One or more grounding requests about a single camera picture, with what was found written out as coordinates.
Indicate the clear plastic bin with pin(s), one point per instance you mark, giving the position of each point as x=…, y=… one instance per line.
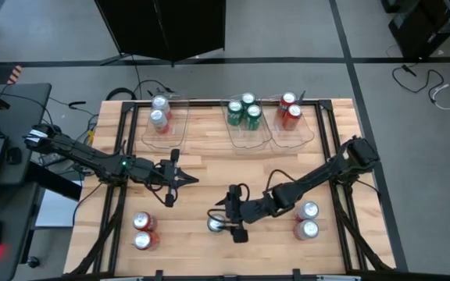
x=295, y=138
x=166, y=140
x=244, y=136

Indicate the white board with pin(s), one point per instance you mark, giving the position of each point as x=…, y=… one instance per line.
x=57, y=210

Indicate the black divider panel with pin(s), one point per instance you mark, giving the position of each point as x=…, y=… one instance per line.
x=162, y=27

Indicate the black round knob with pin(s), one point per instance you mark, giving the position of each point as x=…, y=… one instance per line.
x=33, y=262

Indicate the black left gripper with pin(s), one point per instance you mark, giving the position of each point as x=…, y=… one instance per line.
x=151, y=171

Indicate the orange Fanta soda can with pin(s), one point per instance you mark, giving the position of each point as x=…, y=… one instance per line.
x=293, y=116
x=287, y=102
x=143, y=220
x=143, y=240

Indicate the black equipment case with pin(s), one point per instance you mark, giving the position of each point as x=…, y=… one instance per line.
x=424, y=27

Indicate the small black desk gadget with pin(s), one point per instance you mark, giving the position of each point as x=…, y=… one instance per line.
x=14, y=156

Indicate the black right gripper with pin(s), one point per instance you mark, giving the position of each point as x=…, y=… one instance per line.
x=252, y=210

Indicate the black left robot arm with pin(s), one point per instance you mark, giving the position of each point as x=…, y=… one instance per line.
x=84, y=154

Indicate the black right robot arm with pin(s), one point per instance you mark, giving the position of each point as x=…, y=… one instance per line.
x=318, y=173

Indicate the white pink Spindrift can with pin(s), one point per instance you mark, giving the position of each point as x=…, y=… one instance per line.
x=160, y=103
x=158, y=119
x=308, y=210
x=307, y=229

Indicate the black desk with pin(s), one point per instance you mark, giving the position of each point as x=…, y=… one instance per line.
x=29, y=105

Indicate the black aluminium table frame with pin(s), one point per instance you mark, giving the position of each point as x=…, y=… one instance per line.
x=201, y=104

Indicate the yellow connector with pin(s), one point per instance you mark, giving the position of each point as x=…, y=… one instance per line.
x=90, y=136

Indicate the black power strip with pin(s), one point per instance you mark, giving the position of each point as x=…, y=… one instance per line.
x=53, y=159

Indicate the green Sprite soda can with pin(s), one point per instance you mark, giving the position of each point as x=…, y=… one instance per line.
x=214, y=224
x=247, y=99
x=234, y=111
x=253, y=115

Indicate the orange black striped marker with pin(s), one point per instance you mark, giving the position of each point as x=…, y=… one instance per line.
x=15, y=74

